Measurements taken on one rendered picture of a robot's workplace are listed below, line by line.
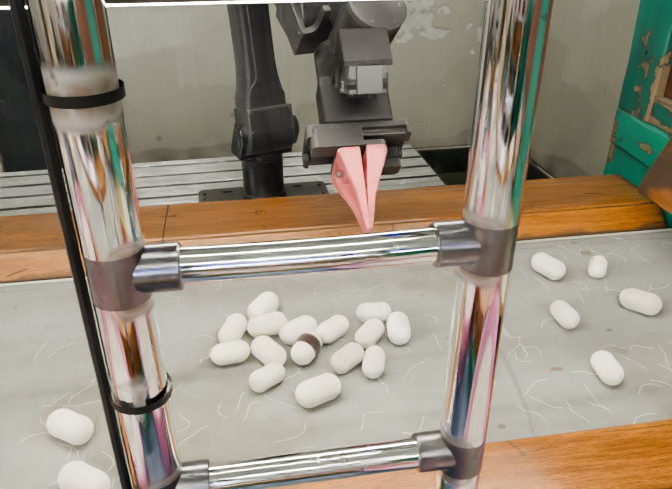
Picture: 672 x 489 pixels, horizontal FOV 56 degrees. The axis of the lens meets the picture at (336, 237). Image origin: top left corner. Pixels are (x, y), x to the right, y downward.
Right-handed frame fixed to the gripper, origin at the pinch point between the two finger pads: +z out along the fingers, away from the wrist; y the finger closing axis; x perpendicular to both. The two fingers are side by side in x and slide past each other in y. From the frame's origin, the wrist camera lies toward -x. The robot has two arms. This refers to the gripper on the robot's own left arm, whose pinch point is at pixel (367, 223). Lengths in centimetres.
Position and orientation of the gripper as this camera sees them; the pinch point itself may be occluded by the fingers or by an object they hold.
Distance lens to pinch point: 60.0
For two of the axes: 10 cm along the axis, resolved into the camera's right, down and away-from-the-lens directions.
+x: -1.1, 3.7, 9.2
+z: 1.3, 9.3, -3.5
